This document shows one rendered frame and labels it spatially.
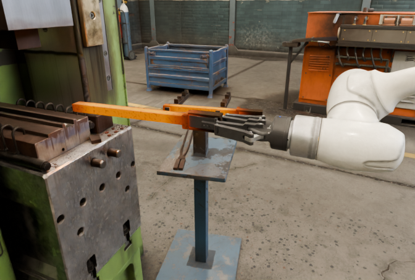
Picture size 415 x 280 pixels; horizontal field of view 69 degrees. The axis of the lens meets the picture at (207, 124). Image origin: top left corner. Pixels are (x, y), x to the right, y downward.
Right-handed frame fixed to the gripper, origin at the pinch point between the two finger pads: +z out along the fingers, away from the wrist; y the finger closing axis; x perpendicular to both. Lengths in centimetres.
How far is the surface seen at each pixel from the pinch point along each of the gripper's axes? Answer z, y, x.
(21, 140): 49, -12, -9
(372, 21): -63, 344, 9
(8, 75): 92, 18, -1
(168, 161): 35, 43, -40
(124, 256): 37, 10, -66
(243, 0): 212, 777, 36
